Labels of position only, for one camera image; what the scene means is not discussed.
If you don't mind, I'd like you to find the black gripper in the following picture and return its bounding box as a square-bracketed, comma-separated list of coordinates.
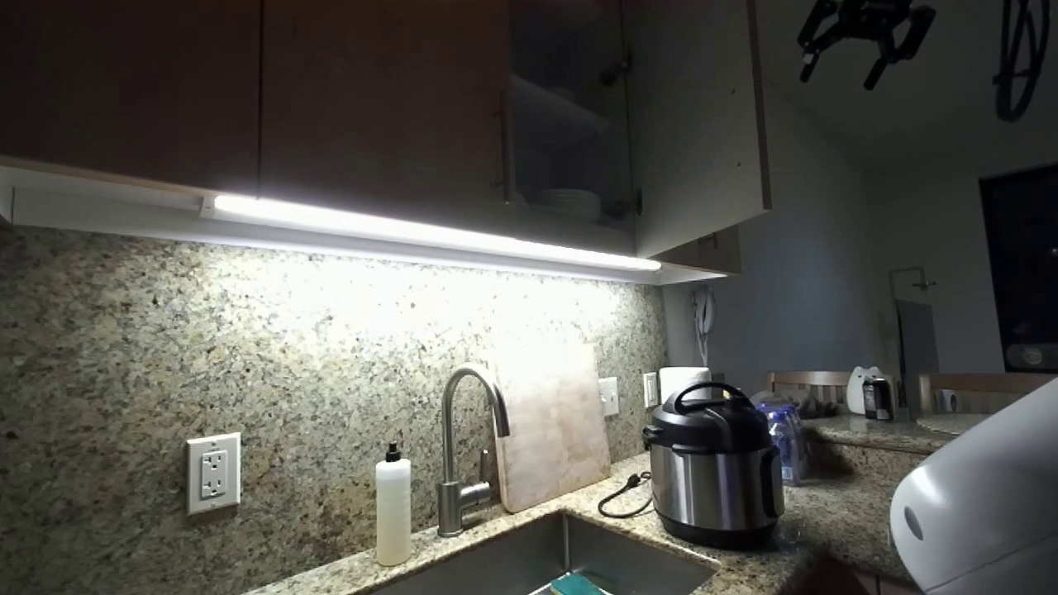
[798, 0, 935, 90]

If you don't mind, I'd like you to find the brown cabinet door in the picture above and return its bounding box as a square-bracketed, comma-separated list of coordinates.
[260, 0, 508, 214]
[0, 0, 260, 189]
[666, 229, 742, 274]
[629, 0, 770, 254]

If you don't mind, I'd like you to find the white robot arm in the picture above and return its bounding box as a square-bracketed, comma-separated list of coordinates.
[798, 0, 1058, 595]

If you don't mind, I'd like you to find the under-cabinet light strip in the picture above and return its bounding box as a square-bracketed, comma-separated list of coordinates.
[204, 192, 658, 274]

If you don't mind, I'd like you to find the dark window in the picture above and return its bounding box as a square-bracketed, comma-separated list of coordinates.
[982, 166, 1058, 372]

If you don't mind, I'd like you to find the white coffee machine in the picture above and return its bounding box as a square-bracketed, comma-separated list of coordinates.
[847, 368, 893, 424]

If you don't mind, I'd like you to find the steel pressure cooker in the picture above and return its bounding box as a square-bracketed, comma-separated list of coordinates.
[643, 380, 785, 548]

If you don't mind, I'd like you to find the wooden cutting board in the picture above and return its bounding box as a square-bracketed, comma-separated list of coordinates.
[497, 337, 612, 511]

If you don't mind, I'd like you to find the stainless steel sink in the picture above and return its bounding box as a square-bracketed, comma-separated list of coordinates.
[364, 511, 710, 595]

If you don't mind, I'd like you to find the teal sponge in sink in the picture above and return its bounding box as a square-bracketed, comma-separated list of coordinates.
[529, 571, 612, 595]

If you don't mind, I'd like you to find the steel kitchen faucet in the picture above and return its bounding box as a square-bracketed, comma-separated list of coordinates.
[438, 363, 515, 543]

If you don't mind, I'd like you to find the white soap dispenser bottle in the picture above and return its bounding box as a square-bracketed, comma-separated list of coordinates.
[374, 442, 410, 566]

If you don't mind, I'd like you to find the white light switch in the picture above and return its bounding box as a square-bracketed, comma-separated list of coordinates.
[598, 377, 618, 417]

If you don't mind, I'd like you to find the black power cord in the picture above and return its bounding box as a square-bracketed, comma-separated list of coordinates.
[597, 469, 656, 521]

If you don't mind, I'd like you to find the white wall outlet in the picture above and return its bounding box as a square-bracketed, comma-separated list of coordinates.
[187, 433, 243, 515]

